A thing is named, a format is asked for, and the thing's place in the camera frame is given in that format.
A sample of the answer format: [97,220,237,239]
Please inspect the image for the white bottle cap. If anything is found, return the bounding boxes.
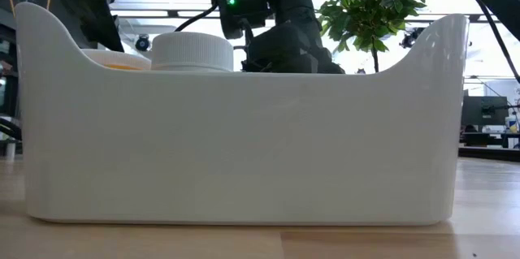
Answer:
[150,31,235,72]

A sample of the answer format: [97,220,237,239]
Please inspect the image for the white plastic basket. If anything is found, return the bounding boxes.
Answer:
[15,2,470,227]

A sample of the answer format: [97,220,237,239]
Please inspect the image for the green potted tree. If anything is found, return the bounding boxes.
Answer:
[315,0,435,74]

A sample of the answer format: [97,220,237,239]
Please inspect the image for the dark shelf rack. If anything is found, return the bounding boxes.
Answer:
[0,6,24,158]

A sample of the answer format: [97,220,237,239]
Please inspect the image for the black computer monitor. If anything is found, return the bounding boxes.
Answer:
[461,95,509,127]

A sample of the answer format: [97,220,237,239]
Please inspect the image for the dark office desk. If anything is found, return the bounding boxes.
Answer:
[457,131,520,162]

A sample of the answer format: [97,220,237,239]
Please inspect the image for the small bottle on desk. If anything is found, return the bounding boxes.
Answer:
[505,115,520,133]

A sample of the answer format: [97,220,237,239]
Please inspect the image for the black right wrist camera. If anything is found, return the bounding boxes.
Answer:
[208,0,271,41]

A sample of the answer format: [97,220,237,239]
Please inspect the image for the round black mounted camera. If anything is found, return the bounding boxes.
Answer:
[134,34,151,52]

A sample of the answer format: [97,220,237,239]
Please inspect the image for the dark overhead frame rail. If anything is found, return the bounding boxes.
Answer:
[109,6,501,23]

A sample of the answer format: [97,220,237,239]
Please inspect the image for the black camera on stand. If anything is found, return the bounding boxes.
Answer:
[399,26,427,49]

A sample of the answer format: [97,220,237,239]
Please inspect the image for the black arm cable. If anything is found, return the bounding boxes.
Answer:
[462,0,520,84]

